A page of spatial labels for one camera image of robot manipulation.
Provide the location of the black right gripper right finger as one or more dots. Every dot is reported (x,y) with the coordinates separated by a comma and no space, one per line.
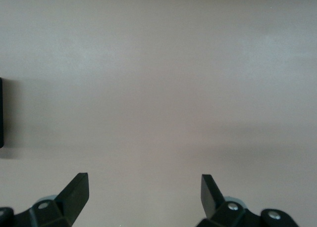
(213,202)

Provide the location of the black plastic box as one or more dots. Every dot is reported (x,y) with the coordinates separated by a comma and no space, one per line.
(1,113)

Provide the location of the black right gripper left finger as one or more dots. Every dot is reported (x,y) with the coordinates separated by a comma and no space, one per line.
(71,199)

